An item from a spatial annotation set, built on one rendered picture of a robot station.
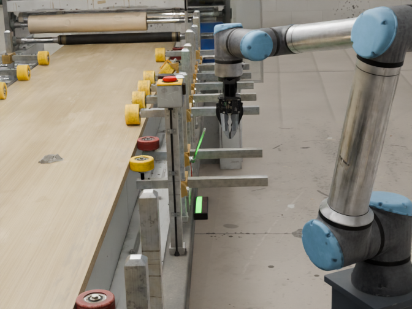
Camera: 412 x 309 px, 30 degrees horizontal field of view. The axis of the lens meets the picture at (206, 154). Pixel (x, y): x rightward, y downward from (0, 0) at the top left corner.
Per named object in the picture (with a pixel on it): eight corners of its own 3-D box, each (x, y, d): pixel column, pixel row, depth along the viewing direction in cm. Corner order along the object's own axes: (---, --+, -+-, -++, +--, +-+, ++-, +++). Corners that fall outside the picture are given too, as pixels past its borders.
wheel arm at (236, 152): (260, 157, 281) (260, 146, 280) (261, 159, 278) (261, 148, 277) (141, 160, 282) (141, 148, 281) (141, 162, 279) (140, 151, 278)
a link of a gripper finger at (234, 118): (230, 142, 251) (230, 114, 248) (230, 137, 257) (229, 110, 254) (240, 141, 251) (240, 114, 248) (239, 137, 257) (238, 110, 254)
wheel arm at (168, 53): (245, 53, 446) (245, 47, 445) (246, 54, 443) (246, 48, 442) (159, 56, 447) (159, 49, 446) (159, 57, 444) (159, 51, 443)
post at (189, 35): (196, 127, 377) (193, 29, 364) (196, 129, 374) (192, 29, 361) (189, 127, 377) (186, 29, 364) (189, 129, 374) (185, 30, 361)
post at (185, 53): (193, 159, 330) (189, 48, 316) (193, 162, 326) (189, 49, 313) (185, 159, 330) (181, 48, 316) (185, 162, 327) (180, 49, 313)
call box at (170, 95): (183, 104, 222) (183, 78, 219) (183, 110, 215) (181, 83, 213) (159, 105, 222) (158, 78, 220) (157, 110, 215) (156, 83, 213)
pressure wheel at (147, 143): (161, 164, 285) (159, 134, 282) (159, 170, 277) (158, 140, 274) (140, 165, 285) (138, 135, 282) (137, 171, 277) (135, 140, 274)
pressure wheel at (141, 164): (143, 184, 263) (141, 152, 259) (160, 189, 257) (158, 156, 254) (126, 190, 257) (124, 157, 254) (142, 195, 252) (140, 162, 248)
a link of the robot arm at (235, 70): (214, 60, 251) (243, 59, 251) (214, 75, 253) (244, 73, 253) (214, 64, 243) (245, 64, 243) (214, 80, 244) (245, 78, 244)
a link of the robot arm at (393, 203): (422, 253, 225) (425, 196, 220) (380, 268, 216) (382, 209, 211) (384, 237, 237) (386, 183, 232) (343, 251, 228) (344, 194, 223)
